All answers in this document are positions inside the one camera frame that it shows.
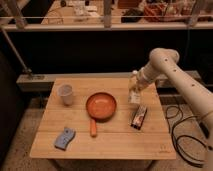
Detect orange basket in background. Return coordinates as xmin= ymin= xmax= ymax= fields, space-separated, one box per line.
xmin=144 ymin=3 xmax=168 ymax=22

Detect translucent plastic cup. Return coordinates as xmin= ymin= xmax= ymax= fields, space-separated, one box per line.
xmin=57 ymin=84 xmax=73 ymax=105

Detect metal railing frame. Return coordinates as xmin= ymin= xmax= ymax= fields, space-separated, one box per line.
xmin=0 ymin=0 xmax=213 ymax=31

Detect dark snack box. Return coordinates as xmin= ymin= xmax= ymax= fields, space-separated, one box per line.
xmin=131 ymin=105 xmax=147 ymax=130

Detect clear plastic bottle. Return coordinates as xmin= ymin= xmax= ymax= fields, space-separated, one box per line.
xmin=128 ymin=70 xmax=141 ymax=104

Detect orange frying pan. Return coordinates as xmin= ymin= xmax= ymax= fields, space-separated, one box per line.
xmin=86 ymin=92 xmax=117 ymax=137

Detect blue sponge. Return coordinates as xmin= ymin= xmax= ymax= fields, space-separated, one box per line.
xmin=54 ymin=127 xmax=76 ymax=150

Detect grey diagonal pole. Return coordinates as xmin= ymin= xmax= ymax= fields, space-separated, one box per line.
xmin=0 ymin=26 xmax=33 ymax=78

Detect wooden table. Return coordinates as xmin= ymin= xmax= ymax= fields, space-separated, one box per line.
xmin=30 ymin=78 xmax=176 ymax=160

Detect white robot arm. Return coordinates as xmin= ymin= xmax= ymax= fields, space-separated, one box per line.
xmin=129 ymin=48 xmax=213 ymax=171

